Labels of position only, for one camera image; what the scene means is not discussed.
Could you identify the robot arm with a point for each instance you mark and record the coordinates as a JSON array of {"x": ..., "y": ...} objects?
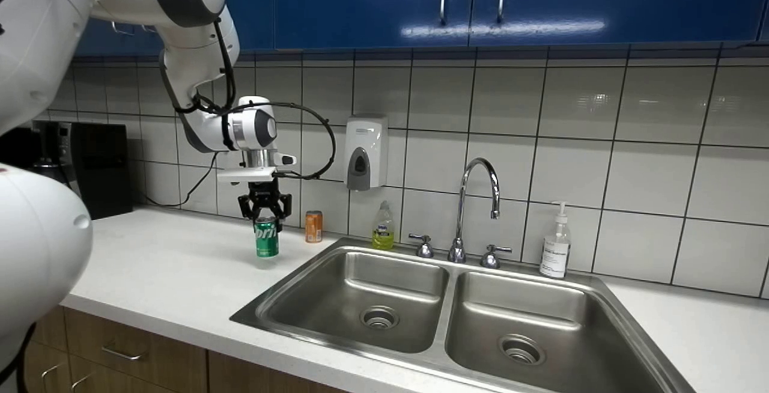
[{"x": 36, "y": 38}]

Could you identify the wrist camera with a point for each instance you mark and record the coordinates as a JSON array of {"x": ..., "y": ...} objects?
[{"x": 243, "y": 175}]

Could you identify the chrome tap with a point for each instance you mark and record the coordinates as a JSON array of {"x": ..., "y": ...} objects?
[{"x": 461, "y": 213}]

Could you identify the blue wall cabinet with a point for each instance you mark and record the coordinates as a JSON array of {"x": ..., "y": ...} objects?
[{"x": 372, "y": 2}]

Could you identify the wooden cabinet door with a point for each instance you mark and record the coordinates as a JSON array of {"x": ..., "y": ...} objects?
[
  {"x": 252, "y": 378},
  {"x": 120, "y": 384},
  {"x": 36, "y": 375}
]

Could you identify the chrome tap lever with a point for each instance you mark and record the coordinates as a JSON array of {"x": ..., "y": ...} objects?
[
  {"x": 492, "y": 256},
  {"x": 423, "y": 246}
]

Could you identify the green soda can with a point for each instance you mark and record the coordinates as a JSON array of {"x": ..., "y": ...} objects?
[{"x": 267, "y": 240}]

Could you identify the double steel sink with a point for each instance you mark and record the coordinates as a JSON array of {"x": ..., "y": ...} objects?
[{"x": 390, "y": 297}]

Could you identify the black coffee maker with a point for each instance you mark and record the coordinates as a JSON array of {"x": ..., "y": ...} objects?
[{"x": 102, "y": 170}]

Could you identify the white wall soap dispenser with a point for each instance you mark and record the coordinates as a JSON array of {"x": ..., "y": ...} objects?
[{"x": 365, "y": 146}]

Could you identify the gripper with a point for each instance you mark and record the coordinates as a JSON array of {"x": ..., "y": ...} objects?
[{"x": 264, "y": 190}]

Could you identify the wooden drawer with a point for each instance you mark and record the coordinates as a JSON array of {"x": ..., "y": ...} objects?
[
  {"x": 162, "y": 357},
  {"x": 53, "y": 328}
]

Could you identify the clear pump bottle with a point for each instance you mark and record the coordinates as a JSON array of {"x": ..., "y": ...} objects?
[{"x": 555, "y": 255}]

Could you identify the orange soda can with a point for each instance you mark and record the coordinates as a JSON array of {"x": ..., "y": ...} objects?
[{"x": 313, "y": 228}]

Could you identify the yellow dish soap bottle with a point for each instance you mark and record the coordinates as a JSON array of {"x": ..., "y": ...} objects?
[{"x": 383, "y": 234}]

